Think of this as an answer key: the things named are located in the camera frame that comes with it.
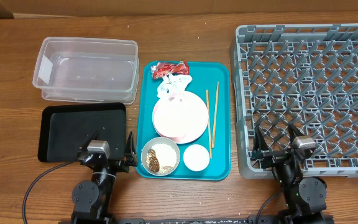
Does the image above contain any pink plate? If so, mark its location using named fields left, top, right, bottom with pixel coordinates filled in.
left=152, top=91, right=208, bottom=144

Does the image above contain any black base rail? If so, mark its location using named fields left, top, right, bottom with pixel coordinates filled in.
left=57, top=215, right=334, bottom=224

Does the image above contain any white rice pile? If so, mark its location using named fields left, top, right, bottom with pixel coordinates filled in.
left=151, top=144, right=177, bottom=175

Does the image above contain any teal serving tray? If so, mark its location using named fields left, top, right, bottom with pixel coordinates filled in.
left=136, top=61, right=231, bottom=181

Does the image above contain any grey dishwasher rack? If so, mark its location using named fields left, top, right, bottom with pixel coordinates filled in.
left=231, top=24, right=358, bottom=179

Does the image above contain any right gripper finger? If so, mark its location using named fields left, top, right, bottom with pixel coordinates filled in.
left=288, top=123, right=304, bottom=140
left=251, top=126, right=269, bottom=159

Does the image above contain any red snack wrapper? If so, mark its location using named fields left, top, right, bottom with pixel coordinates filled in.
left=150, top=61, right=190, bottom=80

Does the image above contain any wooden chopstick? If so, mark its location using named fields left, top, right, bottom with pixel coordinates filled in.
left=206, top=90, right=212, bottom=159
left=212, top=82, right=219, bottom=148

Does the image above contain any white napkin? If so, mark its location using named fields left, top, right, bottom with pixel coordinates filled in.
left=157, top=74, right=192, bottom=98

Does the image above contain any grey bowl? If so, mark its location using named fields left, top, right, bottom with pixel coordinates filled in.
left=141, top=137, right=180, bottom=177

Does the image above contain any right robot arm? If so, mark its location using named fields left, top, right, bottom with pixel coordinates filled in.
left=252, top=123, right=334, bottom=224

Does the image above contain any clear plastic storage bin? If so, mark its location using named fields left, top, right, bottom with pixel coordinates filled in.
left=32, top=37, right=140, bottom=105

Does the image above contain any black rectangular tray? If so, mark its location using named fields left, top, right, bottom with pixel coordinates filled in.
left=38, top=103, right=126, bottom=162

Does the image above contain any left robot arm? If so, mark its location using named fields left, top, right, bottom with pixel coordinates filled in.
left=71, top=131, right=138, bottom=224

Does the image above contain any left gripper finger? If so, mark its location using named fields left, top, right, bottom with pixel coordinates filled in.
left=78, top=131, right=99, bottom=152
left=124, top=132, right=138, bottom=166

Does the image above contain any small white dish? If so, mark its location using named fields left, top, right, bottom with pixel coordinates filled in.
left=183, top=144, right=210, bottom=172

